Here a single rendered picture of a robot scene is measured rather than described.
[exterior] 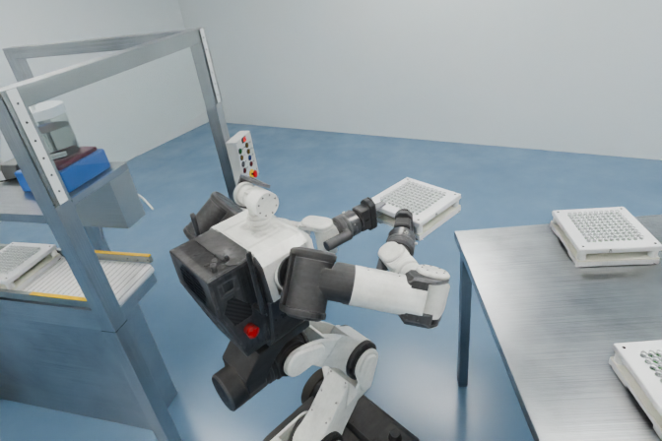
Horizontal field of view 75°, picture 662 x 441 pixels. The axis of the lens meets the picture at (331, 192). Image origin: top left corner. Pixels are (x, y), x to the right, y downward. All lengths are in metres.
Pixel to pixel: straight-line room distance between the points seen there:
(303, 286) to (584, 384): 0.73
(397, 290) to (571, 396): 0.51
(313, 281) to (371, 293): 0.13
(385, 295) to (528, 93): 3.61
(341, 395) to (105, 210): 1.09
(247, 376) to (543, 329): 0.82
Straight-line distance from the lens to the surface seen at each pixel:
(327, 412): 1.71
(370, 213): 1.49
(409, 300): 0.98
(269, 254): 1.03
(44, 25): 5.31
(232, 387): 1.29
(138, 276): 1.91
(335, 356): 1.51
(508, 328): 1.37
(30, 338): 2.37
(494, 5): 4.31
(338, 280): 0.95
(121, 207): 1.76
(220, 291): 1.01
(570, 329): 1.41
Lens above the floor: 1.79
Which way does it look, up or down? 28 degrees down
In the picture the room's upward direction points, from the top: 8 degrees counter-clockwise
